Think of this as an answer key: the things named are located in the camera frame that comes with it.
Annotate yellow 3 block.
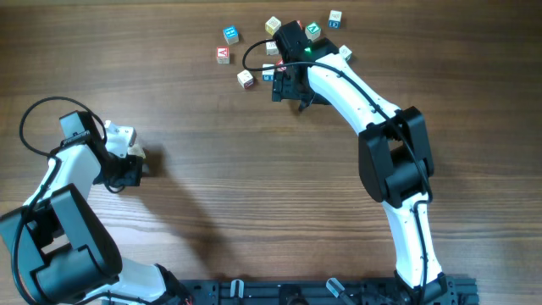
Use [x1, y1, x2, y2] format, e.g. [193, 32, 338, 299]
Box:
[127, 144, 146, 159]

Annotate blue C block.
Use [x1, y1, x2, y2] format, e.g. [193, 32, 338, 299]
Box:
[328, 10, 342, 29]

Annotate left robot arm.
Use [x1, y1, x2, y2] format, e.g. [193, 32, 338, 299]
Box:
[1, 111, 192, 304]

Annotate plain block blue side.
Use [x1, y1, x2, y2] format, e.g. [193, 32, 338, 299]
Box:
[262, 64, 275, 81]

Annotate red A block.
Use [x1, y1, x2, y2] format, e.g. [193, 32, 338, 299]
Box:
[216, 47, 230, 64]

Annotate blue picture block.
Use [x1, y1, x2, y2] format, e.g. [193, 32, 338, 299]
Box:
[223, 25, 240, 45]

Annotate plain block green side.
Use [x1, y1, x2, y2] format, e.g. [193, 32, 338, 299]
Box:
[339, 45, 352, 62]

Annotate plain centre block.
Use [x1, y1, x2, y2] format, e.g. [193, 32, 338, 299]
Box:
[266, 41, 279, 56]

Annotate green V block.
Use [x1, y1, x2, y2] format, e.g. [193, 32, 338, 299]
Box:
[305, 22, 322, 41]

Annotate plain block red side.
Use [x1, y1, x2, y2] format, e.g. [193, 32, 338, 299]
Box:
[237, 69, 254, 89]

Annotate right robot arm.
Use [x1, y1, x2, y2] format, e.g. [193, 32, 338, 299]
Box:
[273, 21, 442, 304]

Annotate red M block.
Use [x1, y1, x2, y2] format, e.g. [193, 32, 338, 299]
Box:
[275, 59, 286, 72]

